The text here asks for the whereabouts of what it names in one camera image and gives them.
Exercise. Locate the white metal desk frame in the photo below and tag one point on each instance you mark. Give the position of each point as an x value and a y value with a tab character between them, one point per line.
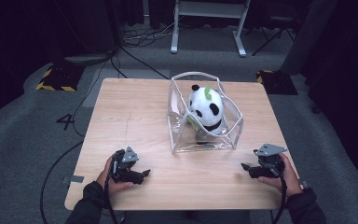
208	9

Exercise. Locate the grey flat stand base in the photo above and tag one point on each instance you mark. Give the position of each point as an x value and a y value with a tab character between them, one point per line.
85	59

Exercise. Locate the panda plush toy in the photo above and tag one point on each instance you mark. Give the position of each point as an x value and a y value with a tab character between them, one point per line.
206	107

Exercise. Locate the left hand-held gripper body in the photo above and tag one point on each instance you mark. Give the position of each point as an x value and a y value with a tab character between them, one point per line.
129	155

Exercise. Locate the person's right hand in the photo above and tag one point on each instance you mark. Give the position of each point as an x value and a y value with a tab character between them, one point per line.
292	183

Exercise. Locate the grey curtain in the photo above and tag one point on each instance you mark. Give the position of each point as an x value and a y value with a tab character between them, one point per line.
307	37

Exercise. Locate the black yellow striped floor plate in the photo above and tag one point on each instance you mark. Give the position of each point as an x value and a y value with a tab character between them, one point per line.
60	79
278	82

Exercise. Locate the grey tape piece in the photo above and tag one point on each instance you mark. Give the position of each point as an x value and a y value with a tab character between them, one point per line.
76	179

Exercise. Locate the clear plastic bag white trim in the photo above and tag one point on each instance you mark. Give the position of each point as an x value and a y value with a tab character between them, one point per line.
180	137

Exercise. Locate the person's left hand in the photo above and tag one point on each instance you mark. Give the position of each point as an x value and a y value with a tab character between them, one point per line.
105	180

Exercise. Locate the person's dark legs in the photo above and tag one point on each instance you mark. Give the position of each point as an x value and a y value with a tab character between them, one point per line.
189	217

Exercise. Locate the black tripod stand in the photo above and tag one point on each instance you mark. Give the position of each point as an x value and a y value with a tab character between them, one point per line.
272	35

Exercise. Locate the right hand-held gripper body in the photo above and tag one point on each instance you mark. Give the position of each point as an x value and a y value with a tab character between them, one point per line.
270	149

